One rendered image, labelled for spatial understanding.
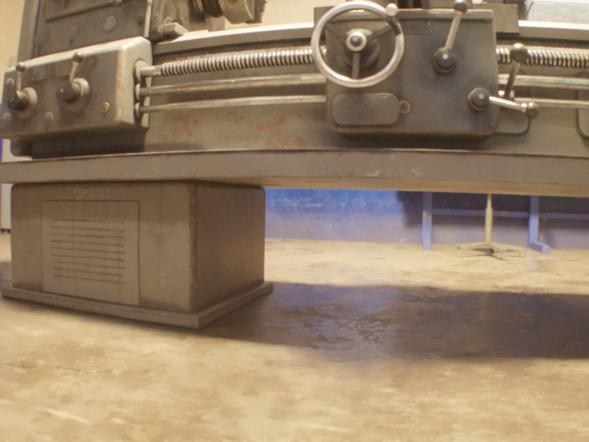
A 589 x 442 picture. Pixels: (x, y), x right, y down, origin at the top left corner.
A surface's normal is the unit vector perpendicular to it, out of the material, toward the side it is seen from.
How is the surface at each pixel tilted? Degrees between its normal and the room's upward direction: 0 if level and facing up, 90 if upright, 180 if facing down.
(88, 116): 90
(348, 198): 90
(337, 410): 0
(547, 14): 90
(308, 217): 90
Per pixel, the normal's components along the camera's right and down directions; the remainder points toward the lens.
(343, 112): -0.28, 0.04
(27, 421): 0.02, -1.00
